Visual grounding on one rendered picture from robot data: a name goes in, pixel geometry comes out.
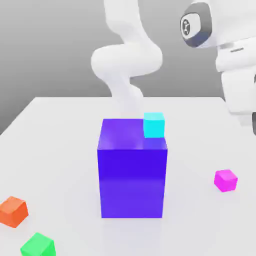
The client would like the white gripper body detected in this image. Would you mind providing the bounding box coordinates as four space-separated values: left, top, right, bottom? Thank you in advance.
220 70 256 122

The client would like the small magenta cube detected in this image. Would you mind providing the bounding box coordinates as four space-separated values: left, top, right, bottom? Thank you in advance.
213 169 239 193

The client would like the small cyan cube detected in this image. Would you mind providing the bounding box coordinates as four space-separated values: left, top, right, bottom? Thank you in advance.
143 111 166 139

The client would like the small green cube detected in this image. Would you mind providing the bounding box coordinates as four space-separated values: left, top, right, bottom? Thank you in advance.
19 231 57 256

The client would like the small orange cube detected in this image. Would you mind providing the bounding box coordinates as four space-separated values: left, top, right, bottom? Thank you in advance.
0 195 29 229

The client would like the large purple box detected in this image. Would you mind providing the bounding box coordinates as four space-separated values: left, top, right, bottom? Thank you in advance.
97 118 168 219

